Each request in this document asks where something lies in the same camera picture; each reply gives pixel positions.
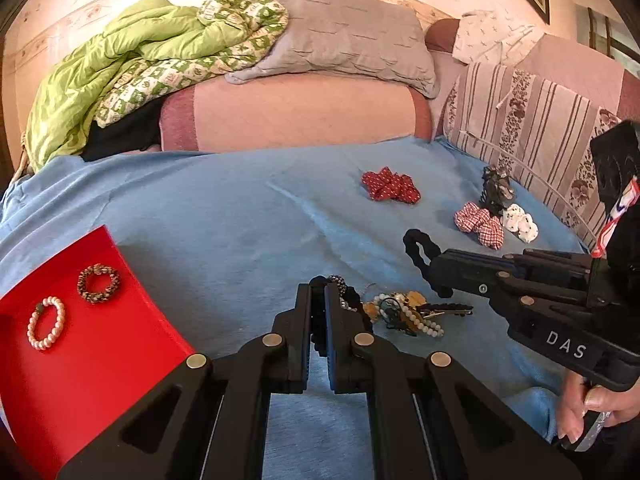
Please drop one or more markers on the red polka dot scrunchie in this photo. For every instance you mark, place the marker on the red polka dot scrunchie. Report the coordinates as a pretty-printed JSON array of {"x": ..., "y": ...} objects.
[{"x": 385, "y": 182}]

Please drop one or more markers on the dark patterned scrunchie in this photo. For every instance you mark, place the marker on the dark patterned scrunchie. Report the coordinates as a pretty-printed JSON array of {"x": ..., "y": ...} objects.
[{"x": 495, "y": 190}]

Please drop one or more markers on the black cloth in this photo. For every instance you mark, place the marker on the black cloth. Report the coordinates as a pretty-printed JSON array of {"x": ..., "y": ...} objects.
[{"x": 130, "y": 130}]

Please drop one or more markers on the red tray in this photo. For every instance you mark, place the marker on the red tray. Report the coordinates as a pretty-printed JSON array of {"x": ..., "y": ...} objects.
[{"x": 100, "y": 360}]

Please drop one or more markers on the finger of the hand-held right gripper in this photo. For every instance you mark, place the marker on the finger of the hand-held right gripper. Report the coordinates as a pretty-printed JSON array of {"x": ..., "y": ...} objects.
[
  {"x": 470, "y": 275},
  {"x": 550, "y": 260}
]

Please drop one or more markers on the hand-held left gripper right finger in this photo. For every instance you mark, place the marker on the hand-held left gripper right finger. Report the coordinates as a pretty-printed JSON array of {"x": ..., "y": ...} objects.
[{"x": 334, "y": 330}]

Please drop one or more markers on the blue blanket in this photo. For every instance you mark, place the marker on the blue blanket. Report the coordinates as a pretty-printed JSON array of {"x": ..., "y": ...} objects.
[{"x": 225, "y": 220}]

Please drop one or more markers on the black hair clip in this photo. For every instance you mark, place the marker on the black hair clip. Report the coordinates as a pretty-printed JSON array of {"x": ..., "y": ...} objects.
[{"x": 457, "y": 311}]

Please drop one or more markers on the red checked scrunchie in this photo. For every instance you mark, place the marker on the red checked scrunchie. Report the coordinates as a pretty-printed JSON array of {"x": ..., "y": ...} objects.
[{"x": 487, "y": 232}]

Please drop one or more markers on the green quilt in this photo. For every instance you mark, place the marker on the green quilt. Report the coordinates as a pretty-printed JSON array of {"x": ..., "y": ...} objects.
[{"x": 100, "y": 60}]

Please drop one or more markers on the person's right hand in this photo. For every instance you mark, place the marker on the person's right hand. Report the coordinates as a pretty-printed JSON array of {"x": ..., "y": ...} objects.
[{"x": 595, "y": 400}]

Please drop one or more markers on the pink bolster cushion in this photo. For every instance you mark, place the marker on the pink bolster cushion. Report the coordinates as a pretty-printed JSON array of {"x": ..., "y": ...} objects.
[{"x": 300, "y": 110}]

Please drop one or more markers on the grey pillow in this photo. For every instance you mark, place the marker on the grey pillow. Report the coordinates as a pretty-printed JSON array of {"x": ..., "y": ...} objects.
[{"x": 340, "y": 35}]

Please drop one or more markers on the striped floral cushion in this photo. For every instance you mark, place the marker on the striped floral cushion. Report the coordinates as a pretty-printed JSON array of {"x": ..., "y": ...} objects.
[{"x": 530, "y": 110}]

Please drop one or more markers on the black scrunchie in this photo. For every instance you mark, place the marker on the black scrunchie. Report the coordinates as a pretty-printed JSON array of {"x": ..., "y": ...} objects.
[{"x": 412, "y": 245}]

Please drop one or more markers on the white dotted scrunchie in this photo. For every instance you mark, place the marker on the white dotted scrunchie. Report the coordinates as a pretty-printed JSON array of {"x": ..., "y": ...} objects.
[{"x": 520, "y": 225}]

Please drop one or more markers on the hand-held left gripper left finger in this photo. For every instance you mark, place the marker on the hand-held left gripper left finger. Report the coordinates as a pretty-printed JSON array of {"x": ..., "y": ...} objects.
[{"x": 302, "y": 330}]

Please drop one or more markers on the white shirt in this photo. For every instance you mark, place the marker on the white shirt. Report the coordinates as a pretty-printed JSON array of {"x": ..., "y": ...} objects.
[{"x": 485, "y": 35}]

